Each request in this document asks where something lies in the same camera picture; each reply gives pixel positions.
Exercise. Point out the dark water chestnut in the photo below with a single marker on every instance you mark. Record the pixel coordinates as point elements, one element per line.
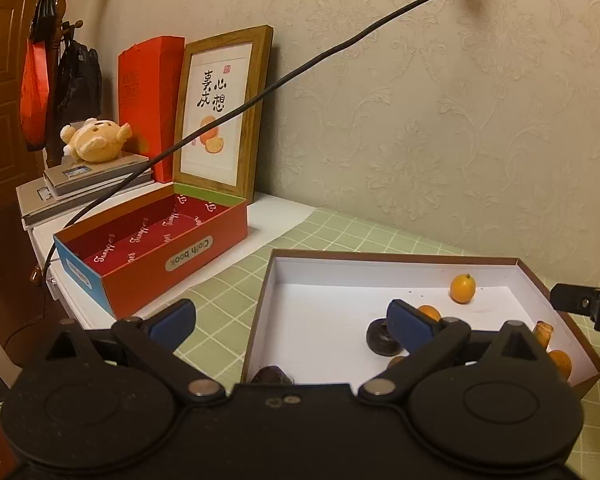
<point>272,376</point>
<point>377,340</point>

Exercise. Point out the brown wooden door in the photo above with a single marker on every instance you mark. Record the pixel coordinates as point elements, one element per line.
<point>0,85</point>

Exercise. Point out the wooden framed calligraphy picture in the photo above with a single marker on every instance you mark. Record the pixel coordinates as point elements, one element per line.
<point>215,150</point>

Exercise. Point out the white shallow cardboard box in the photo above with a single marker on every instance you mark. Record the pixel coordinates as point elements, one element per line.
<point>330,310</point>

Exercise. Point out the black hanging bag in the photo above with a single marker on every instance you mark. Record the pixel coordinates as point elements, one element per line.
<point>80,80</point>

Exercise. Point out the yellow plush toy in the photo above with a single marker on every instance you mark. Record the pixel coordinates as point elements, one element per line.
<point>97,142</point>

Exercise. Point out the silver digital scale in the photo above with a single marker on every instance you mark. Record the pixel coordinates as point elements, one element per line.
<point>95,172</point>

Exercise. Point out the small orange kumquat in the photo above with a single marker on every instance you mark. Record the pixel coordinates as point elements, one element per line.
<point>461,287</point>
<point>561,362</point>
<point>430,313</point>

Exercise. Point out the silver flat device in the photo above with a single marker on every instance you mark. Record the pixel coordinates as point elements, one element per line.
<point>45,205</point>

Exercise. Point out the red open gift box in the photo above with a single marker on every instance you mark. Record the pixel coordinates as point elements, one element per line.
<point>145,280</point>

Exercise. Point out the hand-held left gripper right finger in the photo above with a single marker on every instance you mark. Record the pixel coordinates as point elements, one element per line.
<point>407,325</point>

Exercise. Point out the red paper envelope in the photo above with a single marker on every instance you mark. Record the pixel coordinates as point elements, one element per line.
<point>145,90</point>

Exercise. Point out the red hanging bag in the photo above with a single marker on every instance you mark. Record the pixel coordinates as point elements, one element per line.
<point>32,95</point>

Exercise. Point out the green checked tablecloth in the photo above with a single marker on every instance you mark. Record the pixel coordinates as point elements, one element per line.
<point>340,232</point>

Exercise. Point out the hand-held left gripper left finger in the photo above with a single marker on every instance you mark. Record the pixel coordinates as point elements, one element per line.
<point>172,320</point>

